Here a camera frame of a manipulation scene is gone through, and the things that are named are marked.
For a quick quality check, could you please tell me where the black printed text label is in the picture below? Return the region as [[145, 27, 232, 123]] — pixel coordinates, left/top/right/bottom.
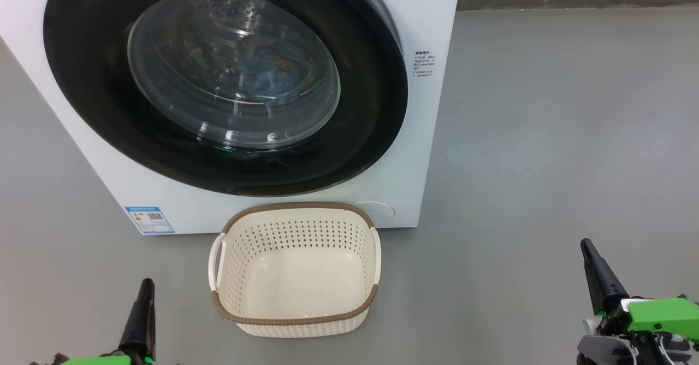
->
[[412, 50, 436, 79]]

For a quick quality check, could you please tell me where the black round glass washer door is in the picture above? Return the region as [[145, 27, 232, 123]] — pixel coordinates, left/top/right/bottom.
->
[[43, 0, 409, 197]]

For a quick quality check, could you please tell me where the white front-load washing machine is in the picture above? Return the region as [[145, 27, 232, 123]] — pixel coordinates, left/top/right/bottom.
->
[[0, 0, 464, 236]]

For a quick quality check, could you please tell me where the blue energy label sticker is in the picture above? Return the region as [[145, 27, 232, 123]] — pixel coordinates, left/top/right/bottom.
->
[[125, 206, 175, 235]]

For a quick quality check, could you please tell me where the cream perforated laundry basket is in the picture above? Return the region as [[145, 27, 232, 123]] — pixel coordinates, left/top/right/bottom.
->
[[208, 202, 382, 338]]

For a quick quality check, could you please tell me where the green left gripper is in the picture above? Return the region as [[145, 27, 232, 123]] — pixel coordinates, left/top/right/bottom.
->
[[55, 278, 158, 365]]

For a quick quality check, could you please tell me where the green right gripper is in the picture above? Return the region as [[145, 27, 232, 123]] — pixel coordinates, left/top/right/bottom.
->
[[579, 238, 699, 365]]

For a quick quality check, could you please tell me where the round white filter cover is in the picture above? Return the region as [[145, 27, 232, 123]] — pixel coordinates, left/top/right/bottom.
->
[[352, 201, 395, 227]]

